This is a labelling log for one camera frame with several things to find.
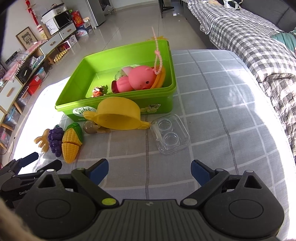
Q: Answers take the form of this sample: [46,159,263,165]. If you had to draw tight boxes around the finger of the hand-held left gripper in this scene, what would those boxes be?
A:
[5,152,39,174]
[14,159,63,180]

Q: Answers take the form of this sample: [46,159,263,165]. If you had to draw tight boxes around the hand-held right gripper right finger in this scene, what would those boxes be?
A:
[180,159,263,208]

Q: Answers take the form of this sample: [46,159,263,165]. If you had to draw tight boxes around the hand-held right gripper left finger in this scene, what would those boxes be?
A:
[38,158,118,208]

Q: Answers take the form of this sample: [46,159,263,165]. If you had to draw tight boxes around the clear plastic lens case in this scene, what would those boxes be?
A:
[150,114,190,155]

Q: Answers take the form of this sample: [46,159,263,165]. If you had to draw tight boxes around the yellow toy pot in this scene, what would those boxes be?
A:
[83,97,152,131]

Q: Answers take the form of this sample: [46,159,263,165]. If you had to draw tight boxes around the orange tiger figurine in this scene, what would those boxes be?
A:
[92,86,107,98]

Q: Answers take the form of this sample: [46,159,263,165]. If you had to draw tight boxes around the green plastic bin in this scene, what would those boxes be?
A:
[55,39,177,122]

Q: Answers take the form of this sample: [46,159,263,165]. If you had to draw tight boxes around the pink toy pig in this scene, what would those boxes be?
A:
[114,65,156,93]

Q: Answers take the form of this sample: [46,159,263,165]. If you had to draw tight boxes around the orange toy carrot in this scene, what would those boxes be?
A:
[151,66,167,89]

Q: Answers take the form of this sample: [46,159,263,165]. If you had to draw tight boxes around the pink bead string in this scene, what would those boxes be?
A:
[151,26,163,76]

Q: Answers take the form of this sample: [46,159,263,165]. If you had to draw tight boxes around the cream starfish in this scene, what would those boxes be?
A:
[147,35,170,42]

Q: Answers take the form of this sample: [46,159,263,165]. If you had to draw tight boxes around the person's left forearm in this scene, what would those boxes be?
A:
[0,198,36,241]

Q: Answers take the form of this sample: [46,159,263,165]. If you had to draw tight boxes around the yellow toy corn half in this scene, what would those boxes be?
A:
[61,142,80,164]

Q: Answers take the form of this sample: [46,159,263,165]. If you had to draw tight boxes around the purple toy grapes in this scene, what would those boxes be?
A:
[48,125,65,158]

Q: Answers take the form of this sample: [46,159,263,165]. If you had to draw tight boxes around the toy corn half green husk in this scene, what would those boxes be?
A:
[62,123,84,146]

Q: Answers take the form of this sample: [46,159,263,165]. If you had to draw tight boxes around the clear storage bin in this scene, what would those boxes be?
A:
[5,109,20,127]

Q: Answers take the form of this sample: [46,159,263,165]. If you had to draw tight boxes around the brown toy mushroom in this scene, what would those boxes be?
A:
[83,120,111,135]

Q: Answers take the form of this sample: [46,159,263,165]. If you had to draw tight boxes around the grey grid tablecloth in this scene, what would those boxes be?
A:
[13,49,293,239]

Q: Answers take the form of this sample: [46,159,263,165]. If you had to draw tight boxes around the white wooden media cabinet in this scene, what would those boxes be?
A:
[0,23,78,144]

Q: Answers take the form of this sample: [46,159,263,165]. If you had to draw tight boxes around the red storage box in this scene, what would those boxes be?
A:
[28,74,44,95]

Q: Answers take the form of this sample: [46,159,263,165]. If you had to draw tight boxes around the row of yellow toys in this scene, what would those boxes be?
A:
[52,50,68,63]

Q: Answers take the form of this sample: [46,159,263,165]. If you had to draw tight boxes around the pink lace cloth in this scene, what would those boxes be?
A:
[5,39,48,80]

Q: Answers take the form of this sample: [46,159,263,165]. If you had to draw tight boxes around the framed cartoon picture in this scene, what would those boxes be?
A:
[16,27,38,50]

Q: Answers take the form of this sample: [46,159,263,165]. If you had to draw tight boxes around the white yellow canister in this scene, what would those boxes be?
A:
[37,24,48,40]

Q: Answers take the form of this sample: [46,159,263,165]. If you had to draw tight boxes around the white red floor box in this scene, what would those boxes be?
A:
[75,19,95,36]

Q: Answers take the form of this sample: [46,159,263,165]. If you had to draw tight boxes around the black microwave oven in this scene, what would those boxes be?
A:
[54,10,73,28]

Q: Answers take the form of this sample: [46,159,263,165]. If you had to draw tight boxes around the red gift box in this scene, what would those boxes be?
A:
[70,10,85,28]

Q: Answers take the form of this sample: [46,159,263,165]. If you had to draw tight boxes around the checkered blanket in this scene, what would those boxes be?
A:
[180,0,296,163]

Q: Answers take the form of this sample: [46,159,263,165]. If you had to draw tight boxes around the white printer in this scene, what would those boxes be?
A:
[42,6,68,21]

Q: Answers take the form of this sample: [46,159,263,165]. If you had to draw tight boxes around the teal cushion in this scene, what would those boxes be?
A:
[272,32,296,50]

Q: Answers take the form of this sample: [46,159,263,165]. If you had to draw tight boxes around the silver refrigerator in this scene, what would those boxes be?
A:
[85,0,107,29]

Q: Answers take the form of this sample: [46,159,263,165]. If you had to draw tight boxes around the dark dining table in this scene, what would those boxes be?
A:
[158,0,185,19]

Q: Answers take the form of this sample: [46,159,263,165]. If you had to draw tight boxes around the white ribbon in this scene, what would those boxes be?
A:
[222,0,243,10]

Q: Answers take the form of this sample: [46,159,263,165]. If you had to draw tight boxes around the dark grey sofa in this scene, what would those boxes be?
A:
[240,0,296,33]

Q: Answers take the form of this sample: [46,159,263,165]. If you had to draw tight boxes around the red wall decoration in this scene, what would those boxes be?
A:
[25,0,38,26]

